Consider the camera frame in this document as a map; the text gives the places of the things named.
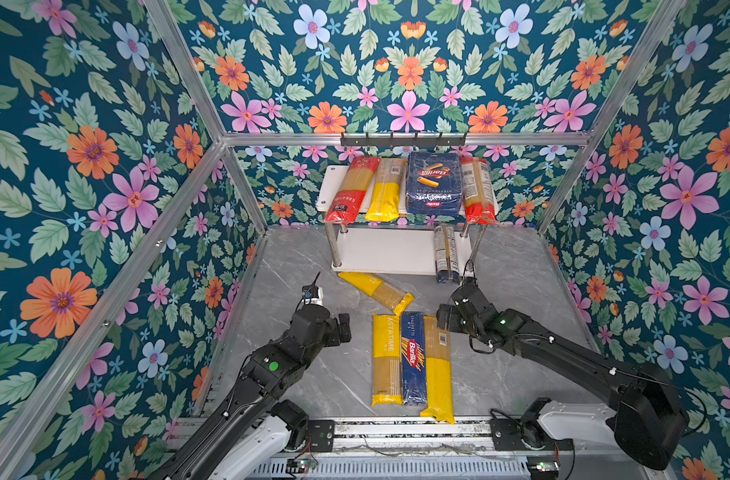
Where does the yellow spaghetti bag top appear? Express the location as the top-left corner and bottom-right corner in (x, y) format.
(338, 272), (415, 316)

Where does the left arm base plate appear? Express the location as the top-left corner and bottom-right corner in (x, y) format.
(289, 419), (336, 453)

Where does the red-edged spaghetti bag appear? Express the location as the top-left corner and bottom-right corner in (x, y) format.
(460, 157), (498, 225)

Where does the clear spaghetti bag label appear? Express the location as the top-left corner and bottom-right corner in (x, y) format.
(433, 224), (461, 284)

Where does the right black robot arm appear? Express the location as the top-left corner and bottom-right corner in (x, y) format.
(437, 281), (689, 471)

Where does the blue Barilla pasta bag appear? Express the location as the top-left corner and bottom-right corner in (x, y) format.
(405, 151), (462, 216)

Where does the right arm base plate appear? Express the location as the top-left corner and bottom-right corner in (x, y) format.
(489, 413), (574, 452)

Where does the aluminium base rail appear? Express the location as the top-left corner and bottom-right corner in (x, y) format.
(160, 415), (666, 480)

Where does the red spaghetti bag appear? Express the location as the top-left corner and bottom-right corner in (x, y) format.
(324, 156), (380, 225)

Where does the metal hook rail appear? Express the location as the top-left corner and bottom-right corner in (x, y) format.
(338, 132), (467, 150)

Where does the yellow spaghetti bag long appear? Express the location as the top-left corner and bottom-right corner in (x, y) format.
(421, 316), (455, 425)

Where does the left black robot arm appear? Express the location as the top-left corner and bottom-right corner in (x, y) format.
(150, 283), (352, 479)

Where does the white two-tier shelf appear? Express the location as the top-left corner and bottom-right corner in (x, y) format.
(316, 165), (492, 276)

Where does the blue Barilla spaghetti box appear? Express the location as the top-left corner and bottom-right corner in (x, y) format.
(400, 311), (427, 406)

